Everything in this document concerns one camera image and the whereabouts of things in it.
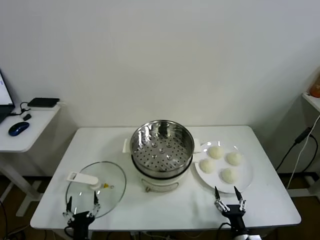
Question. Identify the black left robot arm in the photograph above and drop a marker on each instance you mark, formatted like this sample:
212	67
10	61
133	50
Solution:
81	233

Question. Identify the white side desk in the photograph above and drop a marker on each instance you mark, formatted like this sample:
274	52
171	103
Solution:
37	130

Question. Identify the white round plate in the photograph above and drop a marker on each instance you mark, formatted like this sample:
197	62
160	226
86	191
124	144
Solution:
215	180

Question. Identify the white electric cooker pot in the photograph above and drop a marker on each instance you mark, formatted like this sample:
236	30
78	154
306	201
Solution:
160	185

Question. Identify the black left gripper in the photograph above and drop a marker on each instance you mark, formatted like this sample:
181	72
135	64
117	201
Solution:
82	218

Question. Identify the white steamed baozi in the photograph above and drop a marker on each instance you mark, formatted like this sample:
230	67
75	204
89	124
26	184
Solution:
234	158
207	165
216	152
229	175

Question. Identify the perforated steel steamer basket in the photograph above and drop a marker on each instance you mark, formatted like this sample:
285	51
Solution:
162	161

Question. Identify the small black dongle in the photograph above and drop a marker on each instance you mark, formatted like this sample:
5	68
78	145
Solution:
27	116

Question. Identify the black laptop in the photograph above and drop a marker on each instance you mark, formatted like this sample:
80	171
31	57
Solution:
3	95

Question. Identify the blue computer mouse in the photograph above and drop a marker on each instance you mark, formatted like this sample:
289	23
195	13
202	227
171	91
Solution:
18	128

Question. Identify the flat black box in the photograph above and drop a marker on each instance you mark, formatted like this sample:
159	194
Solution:
43	102

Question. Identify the orange bag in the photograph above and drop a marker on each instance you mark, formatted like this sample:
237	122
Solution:
315	87

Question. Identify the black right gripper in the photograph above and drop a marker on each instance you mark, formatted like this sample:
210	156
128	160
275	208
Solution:
235	215

